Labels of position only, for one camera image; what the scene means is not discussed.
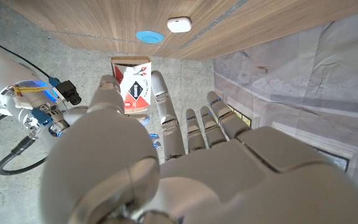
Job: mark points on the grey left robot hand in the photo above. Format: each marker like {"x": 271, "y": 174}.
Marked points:
{"x": 228, "y": 174}

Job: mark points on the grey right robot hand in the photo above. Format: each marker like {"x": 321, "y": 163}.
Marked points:
{"x": 51, "y": 124}

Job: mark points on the printed window backdrop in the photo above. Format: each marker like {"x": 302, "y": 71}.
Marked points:
{"x": 291, "y": 77}

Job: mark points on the blue round disc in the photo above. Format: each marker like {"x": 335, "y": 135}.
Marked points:
{"x": 149, "y": 36}

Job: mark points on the white earbud case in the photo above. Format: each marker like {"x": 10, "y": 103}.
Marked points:
{"x": 179, "y": 24}

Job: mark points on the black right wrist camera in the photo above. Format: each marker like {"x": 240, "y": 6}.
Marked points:
{"x": 70, "y": 92}

